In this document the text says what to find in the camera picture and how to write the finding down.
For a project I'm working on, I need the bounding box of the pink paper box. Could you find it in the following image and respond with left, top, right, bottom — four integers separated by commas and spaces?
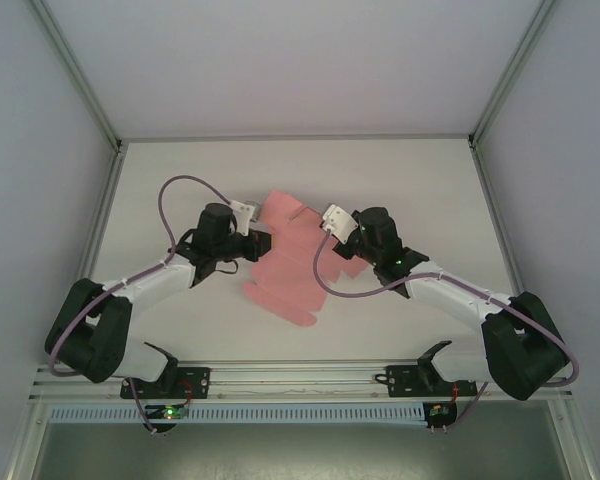
241, 188, 369, 331

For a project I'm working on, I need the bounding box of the circuit board with green light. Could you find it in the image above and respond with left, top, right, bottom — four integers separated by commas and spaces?
147, 405, 191, 421

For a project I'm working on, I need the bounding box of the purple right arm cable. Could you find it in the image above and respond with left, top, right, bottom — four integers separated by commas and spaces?
313, 227, 581, 434

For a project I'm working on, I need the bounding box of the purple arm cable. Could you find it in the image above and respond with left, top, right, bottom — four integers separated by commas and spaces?
313, 227, 581, 434
47, 174, 234, 436

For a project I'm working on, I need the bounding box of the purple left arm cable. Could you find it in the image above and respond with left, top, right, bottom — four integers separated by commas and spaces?
47, 174, 234, 436

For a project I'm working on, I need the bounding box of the aluminium frame crossbar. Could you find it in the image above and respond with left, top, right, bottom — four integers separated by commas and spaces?
114, 130, 479, 144

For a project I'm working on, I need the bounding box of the aluminium table side rail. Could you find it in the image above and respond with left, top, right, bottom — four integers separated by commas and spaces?
469, 144, 529, 299
79, 147, 126, 284

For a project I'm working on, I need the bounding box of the aluminium mounting rail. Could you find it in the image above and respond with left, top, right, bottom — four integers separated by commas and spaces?
29, 357, 576, 401

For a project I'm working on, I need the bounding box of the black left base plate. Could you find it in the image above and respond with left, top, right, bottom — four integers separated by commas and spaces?
119, 366, 212, 401

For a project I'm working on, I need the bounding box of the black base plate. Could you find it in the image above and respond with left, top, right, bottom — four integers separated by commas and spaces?
119, 366, 212, 401
387, 364, 481, 400

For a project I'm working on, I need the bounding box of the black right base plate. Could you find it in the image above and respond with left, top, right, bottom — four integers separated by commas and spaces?
387, 364, 481, 400

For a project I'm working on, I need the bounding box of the white slotted cable duct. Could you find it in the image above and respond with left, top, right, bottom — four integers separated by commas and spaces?
47, 403, 426, 424

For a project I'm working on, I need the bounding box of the aluminium frame post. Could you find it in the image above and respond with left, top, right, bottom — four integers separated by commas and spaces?
468, 0, 561, 151
29, 0, 126, 154

